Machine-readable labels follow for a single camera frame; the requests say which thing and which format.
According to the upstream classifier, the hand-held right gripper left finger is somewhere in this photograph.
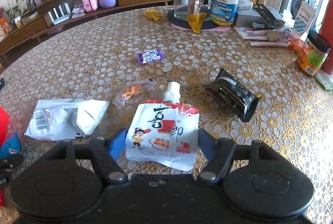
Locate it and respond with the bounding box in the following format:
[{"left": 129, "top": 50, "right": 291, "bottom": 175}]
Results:
[{"left": 49, "top": 128, "right": 128, "bottom": 184}]

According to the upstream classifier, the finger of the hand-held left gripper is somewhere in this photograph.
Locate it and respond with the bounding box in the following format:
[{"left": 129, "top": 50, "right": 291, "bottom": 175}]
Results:
[{"left": 0, "top": 154, "right": 24, "bottom": 169}]

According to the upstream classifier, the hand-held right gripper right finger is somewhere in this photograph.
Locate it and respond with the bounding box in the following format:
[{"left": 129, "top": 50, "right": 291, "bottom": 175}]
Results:
[{"left": 198, "top": 129, "right": 281, "bottom": 184}]

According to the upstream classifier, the blue chip bag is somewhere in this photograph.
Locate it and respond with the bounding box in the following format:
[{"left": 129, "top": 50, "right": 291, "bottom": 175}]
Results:
[{"left": 0, "top": 133, "right": 22, "bottom": 160}]

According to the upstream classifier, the red cardboard box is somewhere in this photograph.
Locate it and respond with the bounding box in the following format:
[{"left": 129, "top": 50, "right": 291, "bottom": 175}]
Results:
[{"left": 0, "top": 107, "right": 10, "bottom": 144}]

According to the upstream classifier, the white drink pouch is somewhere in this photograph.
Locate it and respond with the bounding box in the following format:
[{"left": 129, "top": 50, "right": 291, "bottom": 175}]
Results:
[{"left": 125, "top": 82, "right": 200, "bottom": 171}]

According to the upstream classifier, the clear orange snack packet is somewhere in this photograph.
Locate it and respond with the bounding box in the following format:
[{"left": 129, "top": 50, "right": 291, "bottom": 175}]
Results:
[{"left": 112, "top": 78, "right": 154, "bottom": 109}]

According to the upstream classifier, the black snack packet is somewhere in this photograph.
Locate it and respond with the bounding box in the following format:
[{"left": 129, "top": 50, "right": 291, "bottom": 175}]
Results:
[{"left": 204, "top": 69, "right": 260, "bottom": 123}]

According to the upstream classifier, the white silver foil packet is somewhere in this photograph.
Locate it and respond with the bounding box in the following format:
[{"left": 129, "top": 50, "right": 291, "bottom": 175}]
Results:
[{"left": 25, "top": 99, "right": 110, "bottom": 141}]

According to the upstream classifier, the purple candy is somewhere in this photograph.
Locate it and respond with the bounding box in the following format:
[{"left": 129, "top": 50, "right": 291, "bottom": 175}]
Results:
[{"left": 137, "top": 49, "right": 163, "bottom": 64}]

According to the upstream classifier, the gold floral tablecloth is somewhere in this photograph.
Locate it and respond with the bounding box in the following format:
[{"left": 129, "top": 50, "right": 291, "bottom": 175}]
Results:
[{"left": 0, "top": 4, "right": 333, "bottom": 224}]

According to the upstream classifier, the pink pen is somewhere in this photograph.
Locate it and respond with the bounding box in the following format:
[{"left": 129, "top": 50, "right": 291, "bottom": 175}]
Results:
[{"left": 250, "top": 41, "right": 291, "bottom": 47}]

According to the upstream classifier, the paper notebook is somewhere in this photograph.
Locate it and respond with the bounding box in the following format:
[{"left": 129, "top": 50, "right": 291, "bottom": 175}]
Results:
[{"left": 235, "top": 26, "right": 289, "bottom": 40}]

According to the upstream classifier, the dark round coaster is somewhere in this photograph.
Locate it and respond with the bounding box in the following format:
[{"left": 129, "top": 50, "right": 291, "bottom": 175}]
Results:
[{"left": 167, "top": 7, "right": 232, "bottom": 31}]

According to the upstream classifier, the yellow wrapper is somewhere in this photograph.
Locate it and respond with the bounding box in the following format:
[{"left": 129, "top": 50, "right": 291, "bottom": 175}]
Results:
[{"left": 143, "top": 9, "right": 162, "bottom": 22}]

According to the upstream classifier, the grey box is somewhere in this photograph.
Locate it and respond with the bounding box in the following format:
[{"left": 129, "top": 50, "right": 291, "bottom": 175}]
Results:
[{"left": 235, "top": 0, "right": 261, "bottom": 27}]

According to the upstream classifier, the black-lidded jar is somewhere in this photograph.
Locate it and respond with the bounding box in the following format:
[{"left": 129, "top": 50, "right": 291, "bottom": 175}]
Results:
[{"left": 297, "top": 30, "right": 332, "bottom": 78}]

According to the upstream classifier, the stack of magazines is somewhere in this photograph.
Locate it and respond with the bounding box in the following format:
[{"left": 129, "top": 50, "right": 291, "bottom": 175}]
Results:
[{"left": 71, "top": 4, "right": 85, "bottom": 19}]

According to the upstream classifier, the white router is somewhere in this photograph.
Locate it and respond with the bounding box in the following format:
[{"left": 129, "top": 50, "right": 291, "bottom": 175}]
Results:
[{"left": 48, "top": 4, "right": 71, "bottom": 25}]

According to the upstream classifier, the yellow-capped vitamin bottle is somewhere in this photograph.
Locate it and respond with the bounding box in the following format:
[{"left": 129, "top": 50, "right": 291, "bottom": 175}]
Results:
[{"left": 210, "top": 0, "right": 240, "bottom": 26}]

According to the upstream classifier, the black box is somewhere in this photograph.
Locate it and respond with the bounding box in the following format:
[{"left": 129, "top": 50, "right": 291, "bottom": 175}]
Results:
[{"left": 253, "top": 4, "right": 286, "bottom": 28}]

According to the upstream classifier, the clear drinking glass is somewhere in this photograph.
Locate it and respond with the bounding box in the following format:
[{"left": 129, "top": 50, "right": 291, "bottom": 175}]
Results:
[{"left": 172, "top": 0, "right": 201, "bottom": 21}]

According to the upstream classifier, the pink small suitcase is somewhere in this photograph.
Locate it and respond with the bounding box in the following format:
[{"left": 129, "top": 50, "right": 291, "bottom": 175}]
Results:
[{"left": 82, "top": 0, "right": 99, "bottom": 12}]

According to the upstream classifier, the white card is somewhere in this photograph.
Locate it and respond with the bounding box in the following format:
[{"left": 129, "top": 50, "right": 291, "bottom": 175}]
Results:
[{"left": 294, "top": 0, "right": 317, "bottom": 35}]

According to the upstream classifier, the red thermos bottle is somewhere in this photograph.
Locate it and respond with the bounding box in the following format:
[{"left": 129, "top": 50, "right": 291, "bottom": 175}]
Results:
[{"left": 319, "top": 0, "right": 333, "bottom": 75}]

